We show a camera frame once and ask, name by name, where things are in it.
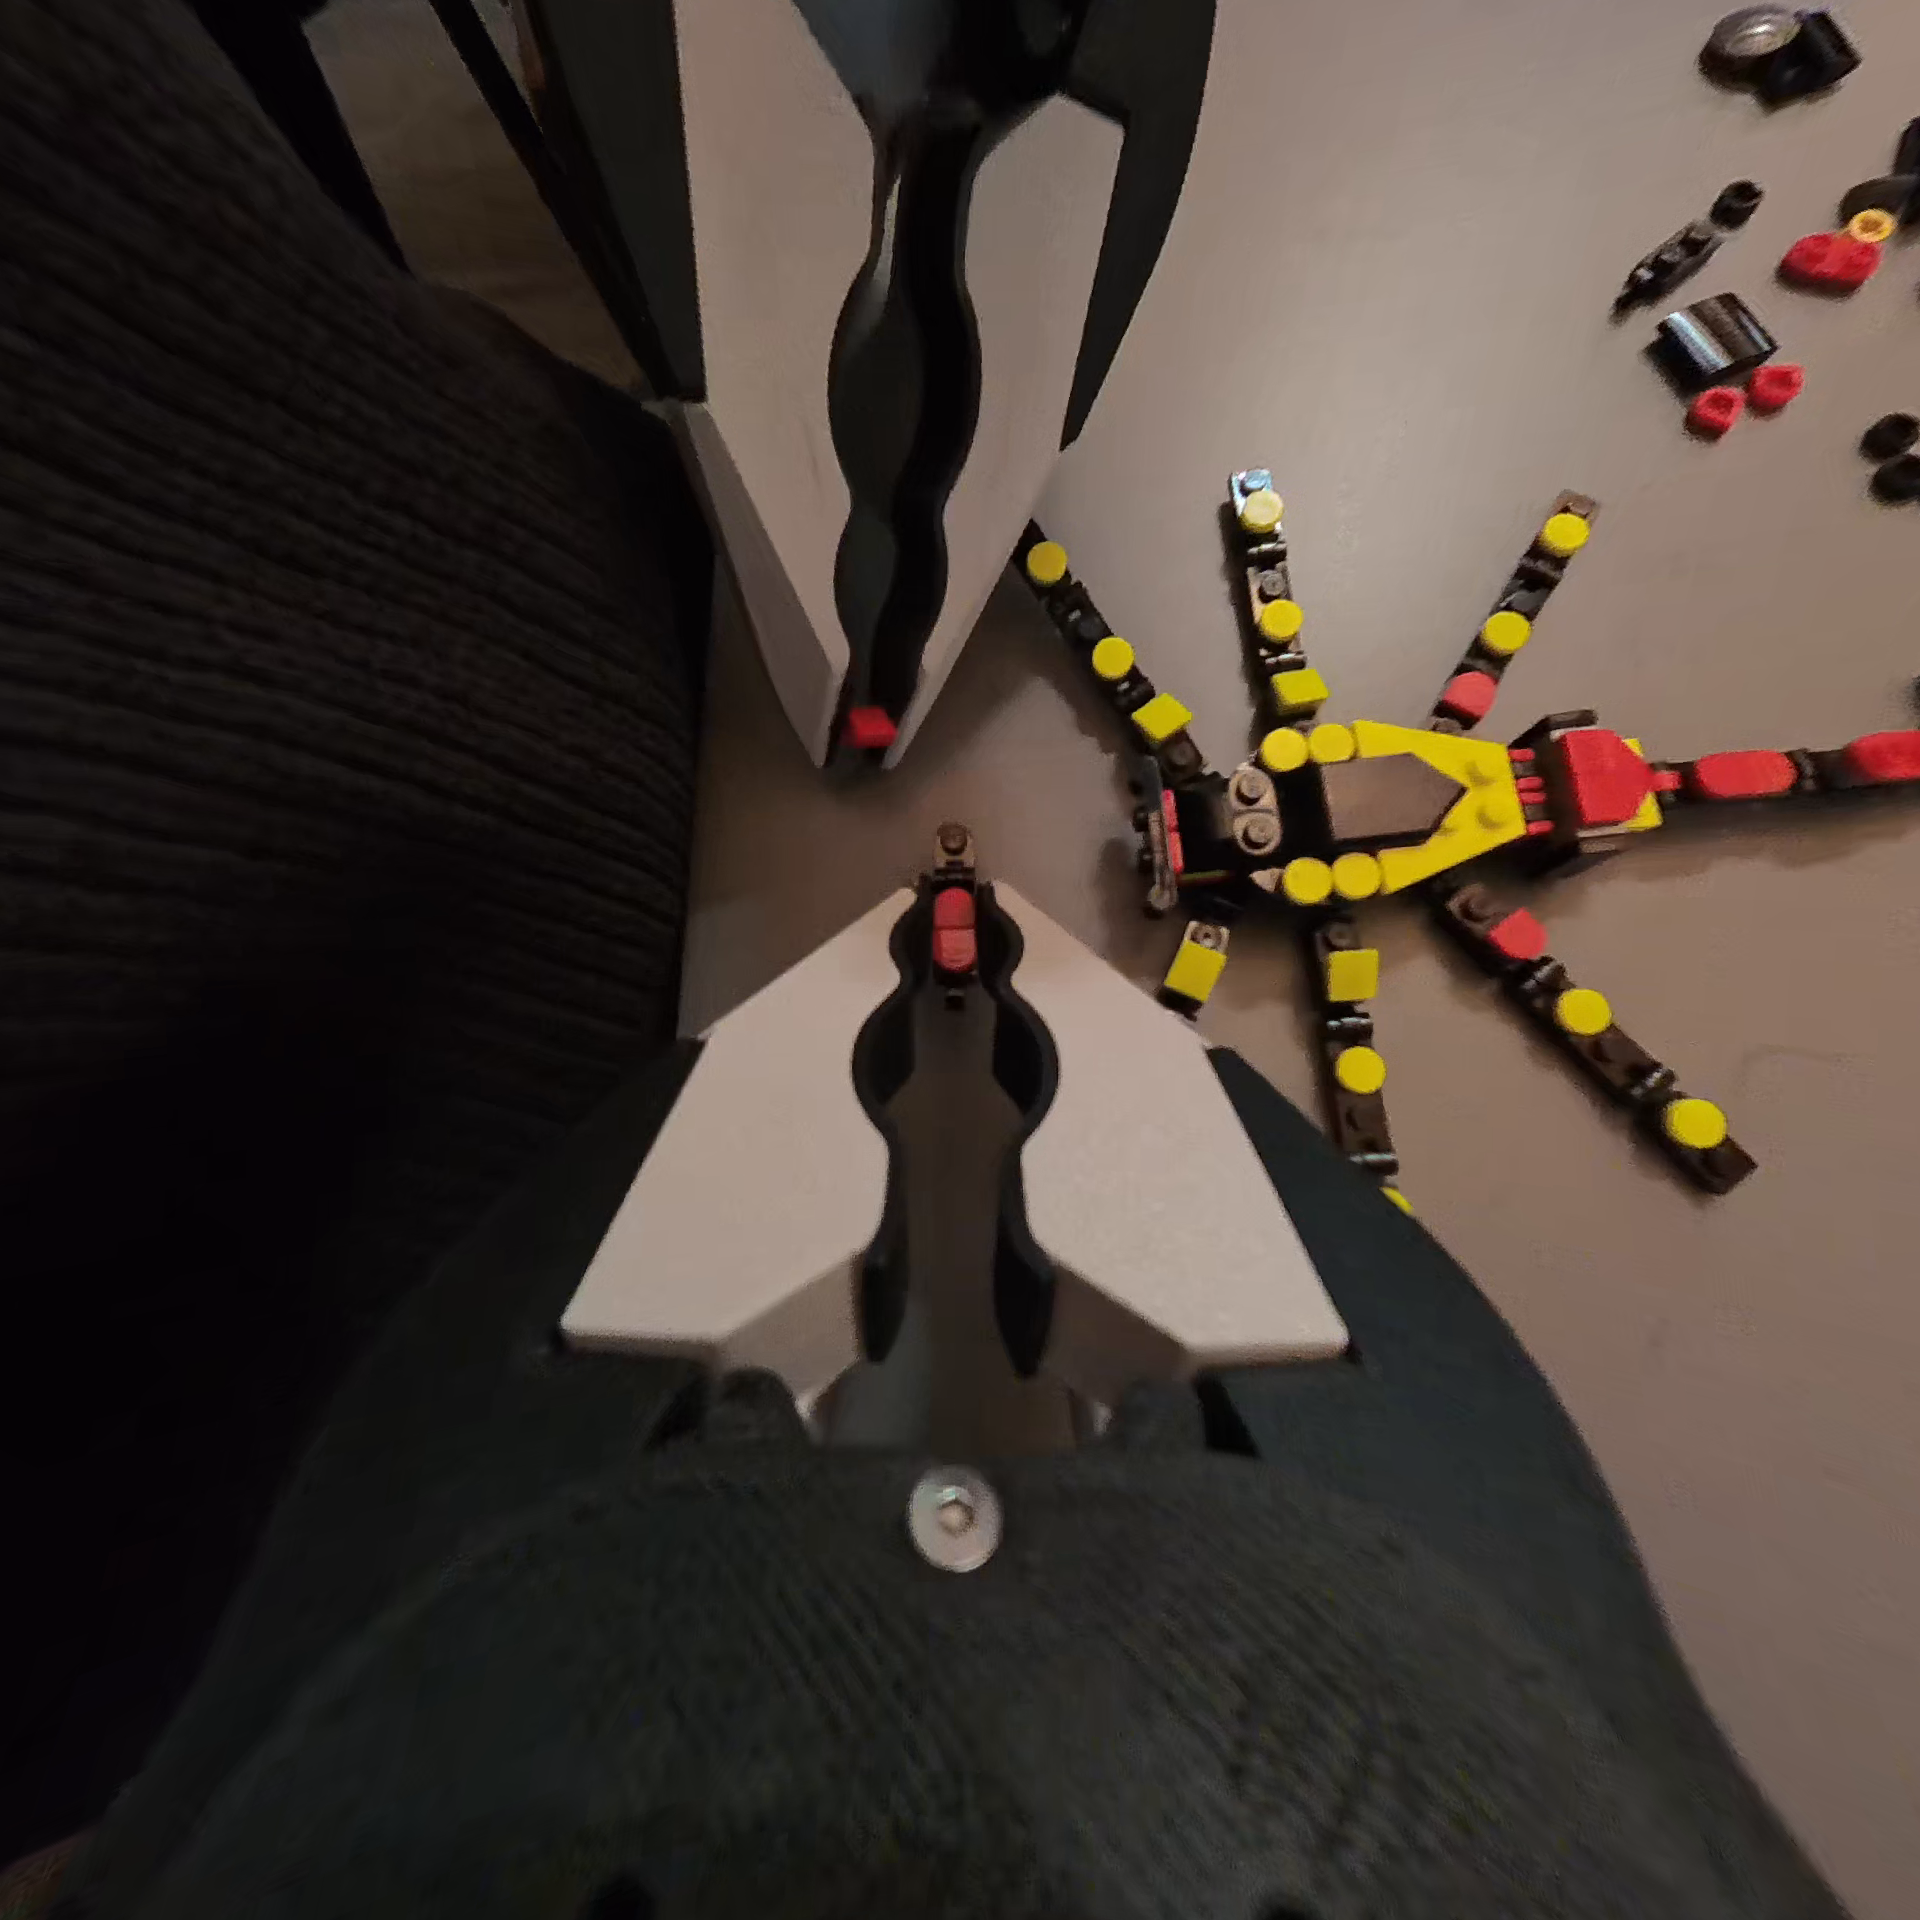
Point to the black yellow lego scorpion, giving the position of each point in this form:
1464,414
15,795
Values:
1381,811

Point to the pile of lego pieces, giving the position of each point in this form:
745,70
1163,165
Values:
1718,338

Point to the red lego slope brick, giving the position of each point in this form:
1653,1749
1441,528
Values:
869,728

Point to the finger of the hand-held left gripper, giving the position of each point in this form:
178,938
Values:
1036,331
765,299

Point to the black round lego stud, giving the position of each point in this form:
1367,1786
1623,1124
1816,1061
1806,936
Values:
1890,434
1899,481

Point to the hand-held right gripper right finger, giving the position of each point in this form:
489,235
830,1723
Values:
1185,1200

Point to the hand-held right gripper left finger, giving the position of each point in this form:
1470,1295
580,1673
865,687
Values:
720,1200

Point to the small black red lego assembly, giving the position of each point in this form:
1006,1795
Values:
951,923

